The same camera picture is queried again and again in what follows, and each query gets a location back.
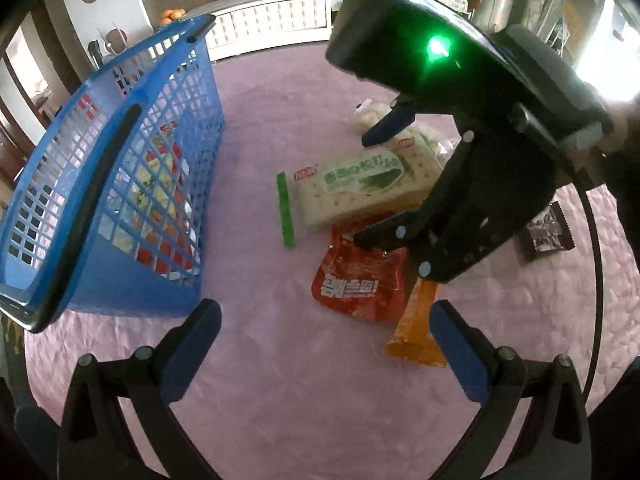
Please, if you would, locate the pink quilted bedspread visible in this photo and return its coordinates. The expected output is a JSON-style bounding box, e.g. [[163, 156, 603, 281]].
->
[[22, 40, 640, 480]]

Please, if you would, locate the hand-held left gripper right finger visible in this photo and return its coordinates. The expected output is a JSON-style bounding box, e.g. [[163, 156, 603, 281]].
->
[[429, 301, 594, 480]]

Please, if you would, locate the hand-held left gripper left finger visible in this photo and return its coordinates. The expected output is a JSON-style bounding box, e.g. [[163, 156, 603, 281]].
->
[[56, 299, 223, 480]]

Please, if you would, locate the white tufted TV cabinet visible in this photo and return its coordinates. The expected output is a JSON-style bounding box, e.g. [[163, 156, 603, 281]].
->
[[185, 0, 371, 63]]

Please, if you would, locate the green cracker packet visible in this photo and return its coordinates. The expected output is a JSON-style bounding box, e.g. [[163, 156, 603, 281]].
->
[[276, 135, 446, 249]]

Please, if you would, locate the dark maroon snack packet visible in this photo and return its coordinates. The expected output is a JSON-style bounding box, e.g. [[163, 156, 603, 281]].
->
[[517, 201, 576, 263]]

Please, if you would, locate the blue plastic basket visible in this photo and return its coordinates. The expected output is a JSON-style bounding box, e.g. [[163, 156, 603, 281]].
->
[[0, 14, 226, 335]]

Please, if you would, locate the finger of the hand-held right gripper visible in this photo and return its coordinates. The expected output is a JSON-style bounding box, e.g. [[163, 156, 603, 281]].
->
[[361, 98, 416, 149], [351, 209, 442, 279]]

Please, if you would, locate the clear bag of white candies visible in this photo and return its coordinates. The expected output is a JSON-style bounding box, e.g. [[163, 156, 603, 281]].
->
[[352, 100, 456, 163]]

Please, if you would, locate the orange snack packet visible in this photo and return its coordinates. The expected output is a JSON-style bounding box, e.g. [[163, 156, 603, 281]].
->
[[385, 279, 448, 369]]

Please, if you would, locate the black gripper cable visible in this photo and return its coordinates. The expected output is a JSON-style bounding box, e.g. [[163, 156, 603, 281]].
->
[[570, 150, 608, 367]]

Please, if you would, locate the person's right hand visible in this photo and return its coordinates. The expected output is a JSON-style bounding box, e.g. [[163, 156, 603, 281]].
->
[[597, 91, 640, 158]]

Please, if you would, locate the red white snack packet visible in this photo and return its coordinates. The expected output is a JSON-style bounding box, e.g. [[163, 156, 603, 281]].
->
[[112, 125, 202, 281]]

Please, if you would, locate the red snack pouch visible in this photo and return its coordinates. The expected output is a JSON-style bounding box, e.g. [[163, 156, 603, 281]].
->
[[311, 211, 410, 327]]

